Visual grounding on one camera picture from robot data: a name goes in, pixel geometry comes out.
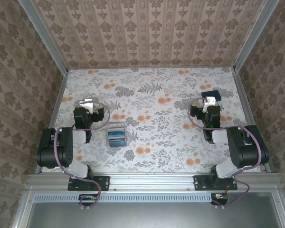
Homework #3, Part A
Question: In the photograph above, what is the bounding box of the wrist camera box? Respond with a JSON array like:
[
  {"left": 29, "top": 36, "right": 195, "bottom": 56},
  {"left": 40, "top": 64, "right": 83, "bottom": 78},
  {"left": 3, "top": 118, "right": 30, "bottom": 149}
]
[
  {"left": 201, "top": 95, "right": 216, "bottom": 107},
  {"left": 79, "top": 99, "right": 95, "bottom": 114}
]

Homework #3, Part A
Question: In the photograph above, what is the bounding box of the aluminium frame post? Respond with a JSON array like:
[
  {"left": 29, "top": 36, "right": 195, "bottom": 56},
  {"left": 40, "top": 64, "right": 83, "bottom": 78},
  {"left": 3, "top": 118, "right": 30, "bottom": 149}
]
[
  {"left": 232, "top": 0, "right": 280, "bottom": 73},
  {"left": 18, "top": 0, "right": 69, "bottom": 73}
]

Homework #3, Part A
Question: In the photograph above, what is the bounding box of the clear acrylic card stand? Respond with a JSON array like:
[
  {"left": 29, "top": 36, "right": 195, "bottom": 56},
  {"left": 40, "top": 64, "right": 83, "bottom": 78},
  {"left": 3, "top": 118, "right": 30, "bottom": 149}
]
[{"left": 106, "top": 122, "right": 128, "bottom": 148}]

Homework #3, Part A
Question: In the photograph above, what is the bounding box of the small black electronics board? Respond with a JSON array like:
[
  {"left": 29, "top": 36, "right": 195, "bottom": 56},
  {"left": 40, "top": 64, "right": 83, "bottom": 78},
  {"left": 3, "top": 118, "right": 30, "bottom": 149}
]
[
  {"left": 210, "top": 192, "right": 228, "bottom": 205},
  {"left": 78, "top": 193, "right": 97, "bottom": 204}
]

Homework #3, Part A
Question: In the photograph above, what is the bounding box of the long aluminium base rail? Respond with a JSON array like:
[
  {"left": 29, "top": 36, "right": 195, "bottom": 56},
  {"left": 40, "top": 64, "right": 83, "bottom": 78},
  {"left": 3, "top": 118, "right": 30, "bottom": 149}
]
[{"left": 26, "top": 173, "right": 281, "bottom": 191}]

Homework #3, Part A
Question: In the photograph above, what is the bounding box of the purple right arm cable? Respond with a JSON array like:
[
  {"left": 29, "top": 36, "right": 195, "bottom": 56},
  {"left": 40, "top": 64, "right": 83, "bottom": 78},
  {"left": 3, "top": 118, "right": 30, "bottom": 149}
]
[{"left": 189, "top": 97, "right": 263, "bottom": 209}]

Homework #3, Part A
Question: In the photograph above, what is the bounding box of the blue leather card holder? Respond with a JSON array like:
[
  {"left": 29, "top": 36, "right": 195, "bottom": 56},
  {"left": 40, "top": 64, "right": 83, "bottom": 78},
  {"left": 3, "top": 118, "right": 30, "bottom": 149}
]
[{"left": 200, "top": 89, "right": 222, "bottom": 103}]

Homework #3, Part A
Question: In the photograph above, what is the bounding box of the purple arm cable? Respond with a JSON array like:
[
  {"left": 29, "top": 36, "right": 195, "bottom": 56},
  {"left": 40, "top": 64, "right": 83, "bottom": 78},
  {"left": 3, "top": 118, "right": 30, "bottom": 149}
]
[
  {"left": 54, "top": 101, "right": 111, "bottom": 211},
  {"left": 189, "top": 97, "right": 263, "bottom": 209}
]

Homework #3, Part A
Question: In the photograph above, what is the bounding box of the aluminium table side rail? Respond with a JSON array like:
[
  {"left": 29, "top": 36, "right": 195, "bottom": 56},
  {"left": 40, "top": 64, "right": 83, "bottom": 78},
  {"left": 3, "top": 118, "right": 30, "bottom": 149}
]
[
  {"left": 35, "top": 70, "right": 69, "bottom": 173},
  {"left": 231, "top": 67, "right": 272, "bottom": 173}
]

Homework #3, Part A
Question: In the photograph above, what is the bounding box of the slotted grey cable duct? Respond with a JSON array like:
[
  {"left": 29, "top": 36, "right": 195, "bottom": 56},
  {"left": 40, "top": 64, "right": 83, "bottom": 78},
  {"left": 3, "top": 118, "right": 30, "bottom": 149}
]
[{"left": 34, "top": 192, "right": 228, "bottom": 204}]

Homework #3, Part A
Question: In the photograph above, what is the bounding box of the grey metal panel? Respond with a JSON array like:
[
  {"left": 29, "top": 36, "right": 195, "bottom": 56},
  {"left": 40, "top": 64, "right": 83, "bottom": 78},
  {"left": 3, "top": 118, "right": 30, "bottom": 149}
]
[{"left": 26, "top": 201, "right": 281, "bottom": 228}]

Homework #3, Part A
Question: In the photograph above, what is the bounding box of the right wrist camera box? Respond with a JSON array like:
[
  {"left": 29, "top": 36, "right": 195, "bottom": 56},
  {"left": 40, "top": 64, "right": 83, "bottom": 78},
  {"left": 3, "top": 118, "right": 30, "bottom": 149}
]
[{"left": 201, "top": 95, "right": 216, "bottom": 107}]

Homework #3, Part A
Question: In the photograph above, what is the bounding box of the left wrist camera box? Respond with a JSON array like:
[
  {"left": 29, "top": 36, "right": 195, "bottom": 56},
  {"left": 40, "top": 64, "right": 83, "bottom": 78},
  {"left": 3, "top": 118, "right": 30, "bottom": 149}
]
[{"left": 79, "top": 99, "right": 95, "bottom": 114}]

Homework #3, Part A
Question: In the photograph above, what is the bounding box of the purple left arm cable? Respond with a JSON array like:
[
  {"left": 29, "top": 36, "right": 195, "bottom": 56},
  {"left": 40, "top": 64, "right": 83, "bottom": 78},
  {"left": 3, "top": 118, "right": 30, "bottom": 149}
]
[{"left": 54, "top": 101, "right": 111, "bottom": 211}]

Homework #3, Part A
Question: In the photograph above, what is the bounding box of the aluminium table end rail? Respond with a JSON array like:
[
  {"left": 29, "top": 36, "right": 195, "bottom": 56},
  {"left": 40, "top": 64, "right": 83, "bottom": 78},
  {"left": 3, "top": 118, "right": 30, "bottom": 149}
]
[{"left": 67, "top": 66, "right": 235, "bottom": 71}]

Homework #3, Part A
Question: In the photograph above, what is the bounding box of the floral patterned table cover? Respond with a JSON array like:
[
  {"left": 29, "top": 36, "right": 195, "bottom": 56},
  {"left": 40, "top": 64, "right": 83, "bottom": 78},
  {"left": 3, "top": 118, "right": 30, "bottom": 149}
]
[{"left": 41, "top": 67, "right": 262, "bottom": 173}]

